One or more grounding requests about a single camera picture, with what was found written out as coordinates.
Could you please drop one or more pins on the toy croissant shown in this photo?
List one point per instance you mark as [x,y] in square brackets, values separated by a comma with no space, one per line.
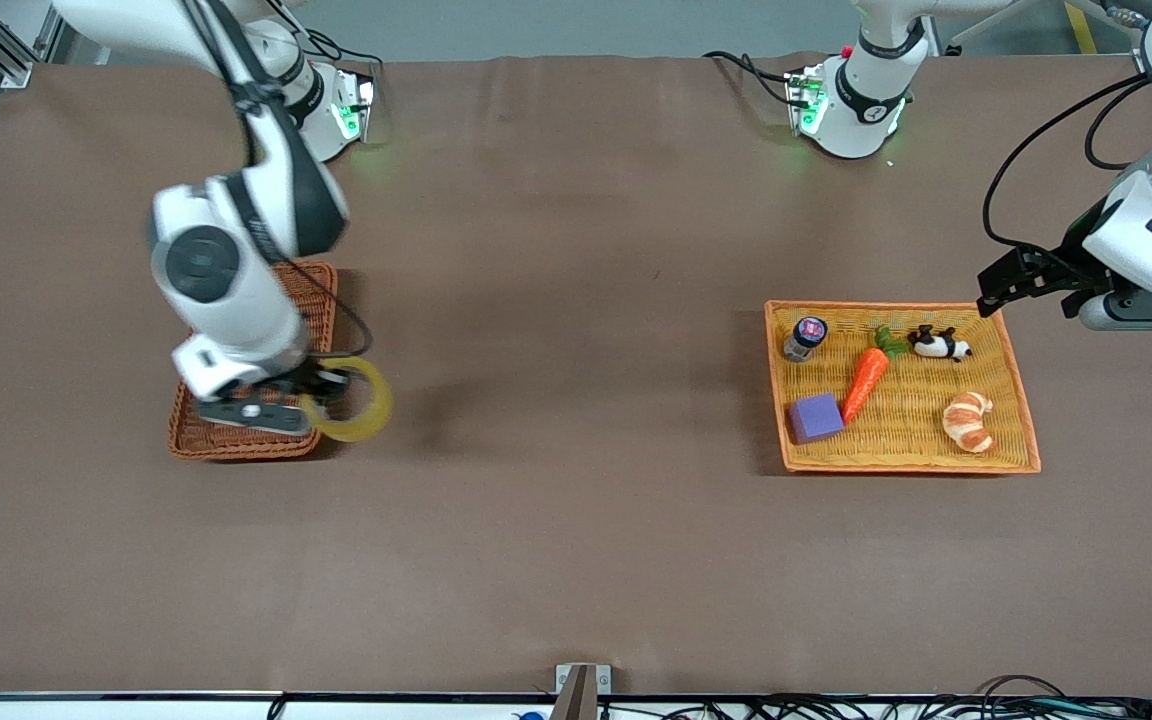
[969,422]

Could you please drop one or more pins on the orange toy carrot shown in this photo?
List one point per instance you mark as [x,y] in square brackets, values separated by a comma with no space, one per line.
[866,380]

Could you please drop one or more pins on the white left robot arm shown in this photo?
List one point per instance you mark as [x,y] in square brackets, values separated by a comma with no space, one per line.
[1151,230]

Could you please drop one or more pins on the large orange wicker tray basket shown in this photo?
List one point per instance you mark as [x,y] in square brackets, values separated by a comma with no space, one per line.
[921,425]

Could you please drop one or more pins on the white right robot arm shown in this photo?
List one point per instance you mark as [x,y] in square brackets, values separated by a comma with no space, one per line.
[236,290]

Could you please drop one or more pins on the small dark-capped bottle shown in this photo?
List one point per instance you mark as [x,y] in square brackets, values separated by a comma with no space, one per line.
[806,337]

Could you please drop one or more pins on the black white panda toy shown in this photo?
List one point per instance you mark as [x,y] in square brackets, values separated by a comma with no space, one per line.
[936,345]

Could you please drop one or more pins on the metal table edge bracket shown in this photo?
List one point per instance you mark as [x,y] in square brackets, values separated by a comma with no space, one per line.
[581,690]

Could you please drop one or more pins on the yellow tape roll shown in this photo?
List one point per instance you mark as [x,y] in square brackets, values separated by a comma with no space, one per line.
[348,433]

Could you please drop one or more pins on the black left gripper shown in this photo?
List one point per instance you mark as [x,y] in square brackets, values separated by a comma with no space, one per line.
[1068,259]

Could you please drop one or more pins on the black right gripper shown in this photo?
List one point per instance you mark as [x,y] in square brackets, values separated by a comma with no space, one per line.
[313,380]

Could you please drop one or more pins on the small brown wicker basket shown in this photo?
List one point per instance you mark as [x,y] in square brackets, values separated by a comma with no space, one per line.
[314,300]

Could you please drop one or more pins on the purple cube block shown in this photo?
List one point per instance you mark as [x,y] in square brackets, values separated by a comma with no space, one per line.
[816,419]

